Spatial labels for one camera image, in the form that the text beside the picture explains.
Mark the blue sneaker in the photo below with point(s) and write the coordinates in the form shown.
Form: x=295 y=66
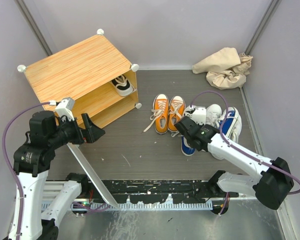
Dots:
x=185 y=147

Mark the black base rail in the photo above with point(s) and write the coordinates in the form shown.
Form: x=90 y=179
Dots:
x=145 y=195

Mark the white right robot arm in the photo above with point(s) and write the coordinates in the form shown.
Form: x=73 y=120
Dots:
x=270 y=181

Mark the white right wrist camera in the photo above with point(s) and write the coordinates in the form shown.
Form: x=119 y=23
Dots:
x=199 y=116

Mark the orange sneaker one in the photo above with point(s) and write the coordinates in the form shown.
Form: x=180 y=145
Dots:
x=177 y=106
x=159 y=117

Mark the blue sneaker far one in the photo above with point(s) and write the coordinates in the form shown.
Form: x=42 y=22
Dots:
x=231 y=120

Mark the wooden shoe cabinet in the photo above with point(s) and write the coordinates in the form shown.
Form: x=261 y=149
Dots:
x=84 y=72

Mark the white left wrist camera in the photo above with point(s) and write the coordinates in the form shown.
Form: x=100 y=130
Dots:
x=64 y=107

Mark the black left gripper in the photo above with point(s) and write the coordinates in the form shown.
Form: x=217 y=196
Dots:
x=93 y=131

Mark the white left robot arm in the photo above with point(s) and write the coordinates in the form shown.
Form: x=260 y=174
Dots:
x=30 y=168

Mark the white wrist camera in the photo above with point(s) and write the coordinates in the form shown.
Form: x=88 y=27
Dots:
x=64 y=107
x=199 y=116

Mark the beige cloth bag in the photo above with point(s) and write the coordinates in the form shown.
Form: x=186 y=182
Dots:
x=225 y=69

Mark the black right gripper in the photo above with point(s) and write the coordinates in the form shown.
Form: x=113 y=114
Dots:
x=200 y=126

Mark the black white sneaker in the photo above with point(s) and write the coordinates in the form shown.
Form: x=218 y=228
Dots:
x=188 y=111
x=122 y=86

